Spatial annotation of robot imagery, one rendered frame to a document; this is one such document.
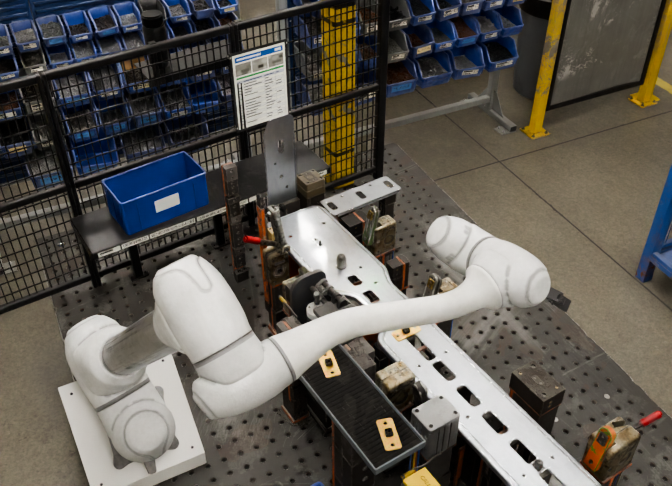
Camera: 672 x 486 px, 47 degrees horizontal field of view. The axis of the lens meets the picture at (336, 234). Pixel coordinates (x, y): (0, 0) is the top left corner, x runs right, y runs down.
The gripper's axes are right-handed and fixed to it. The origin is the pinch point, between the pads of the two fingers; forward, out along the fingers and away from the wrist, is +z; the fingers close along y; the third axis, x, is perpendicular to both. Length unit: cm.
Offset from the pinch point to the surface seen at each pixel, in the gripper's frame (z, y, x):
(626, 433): 25.3, 18.9, -21.4
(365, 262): 2, -69, -6
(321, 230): -4, -90, -1
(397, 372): -9.8, -24.8, -31.7
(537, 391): 18.4, -3.8, -20.9
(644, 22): 216, -177, 222
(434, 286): 6.3, -41.4, -5.3
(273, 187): -18, -106, 6
